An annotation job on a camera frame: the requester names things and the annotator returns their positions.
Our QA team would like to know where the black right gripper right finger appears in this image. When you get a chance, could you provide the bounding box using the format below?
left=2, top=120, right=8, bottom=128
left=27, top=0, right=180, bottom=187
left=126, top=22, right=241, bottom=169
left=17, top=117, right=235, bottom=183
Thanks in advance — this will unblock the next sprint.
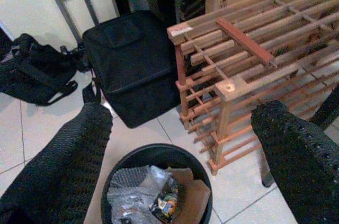
left=250, top=100, right=339, bottom=224

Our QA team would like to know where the black trolley bag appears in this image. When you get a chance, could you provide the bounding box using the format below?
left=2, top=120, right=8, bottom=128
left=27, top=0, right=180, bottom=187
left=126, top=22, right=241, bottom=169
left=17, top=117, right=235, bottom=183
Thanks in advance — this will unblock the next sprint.
left=42, top=0, right=184, bottom=129

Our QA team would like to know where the loose reddish wooden stick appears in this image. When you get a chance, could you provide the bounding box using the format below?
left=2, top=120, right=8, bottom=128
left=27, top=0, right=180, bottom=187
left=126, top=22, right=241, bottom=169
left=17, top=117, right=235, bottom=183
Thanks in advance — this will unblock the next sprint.
left=216, top=18, right=279, bottom=69

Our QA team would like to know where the colourful snack wrapper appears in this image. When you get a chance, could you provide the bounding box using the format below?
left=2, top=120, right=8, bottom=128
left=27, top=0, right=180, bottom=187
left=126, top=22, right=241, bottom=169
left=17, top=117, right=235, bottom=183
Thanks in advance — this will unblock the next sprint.
left=149, top=178, right=186, bottom=224

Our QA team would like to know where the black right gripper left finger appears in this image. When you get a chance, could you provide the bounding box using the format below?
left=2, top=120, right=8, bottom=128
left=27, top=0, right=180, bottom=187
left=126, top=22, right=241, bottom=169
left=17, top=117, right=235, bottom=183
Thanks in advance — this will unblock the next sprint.
left=0, top=103, right=114, bottom=224

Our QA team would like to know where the brown cardboard piece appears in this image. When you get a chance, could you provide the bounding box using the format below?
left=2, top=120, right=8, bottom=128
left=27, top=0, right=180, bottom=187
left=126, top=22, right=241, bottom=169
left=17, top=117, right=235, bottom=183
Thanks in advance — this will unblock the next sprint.
left=169, top=167, right=211, bottom=222

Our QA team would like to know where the black round rubbish bin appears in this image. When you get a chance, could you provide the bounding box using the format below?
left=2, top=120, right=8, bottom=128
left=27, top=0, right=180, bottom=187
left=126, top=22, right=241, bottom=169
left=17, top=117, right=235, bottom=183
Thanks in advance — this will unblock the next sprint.
left=100, top=143, right=214, bottom=224

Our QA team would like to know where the black backpack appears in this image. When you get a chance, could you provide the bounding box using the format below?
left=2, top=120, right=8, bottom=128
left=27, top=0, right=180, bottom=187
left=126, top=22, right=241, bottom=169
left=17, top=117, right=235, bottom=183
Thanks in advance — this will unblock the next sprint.
left=0, top=26, right=91, bottom=107

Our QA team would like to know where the clear crumpled plastic bag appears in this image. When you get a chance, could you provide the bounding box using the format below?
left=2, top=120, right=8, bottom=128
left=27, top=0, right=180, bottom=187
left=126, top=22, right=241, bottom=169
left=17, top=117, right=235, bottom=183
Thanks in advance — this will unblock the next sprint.
left=106, top=165, right=176, bottom=224

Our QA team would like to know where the wooden slatted rack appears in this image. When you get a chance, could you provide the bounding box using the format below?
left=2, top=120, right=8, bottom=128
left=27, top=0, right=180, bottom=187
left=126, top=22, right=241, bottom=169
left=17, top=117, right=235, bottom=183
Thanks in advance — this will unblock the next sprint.
left=166, top=0, right=339, bottom=176

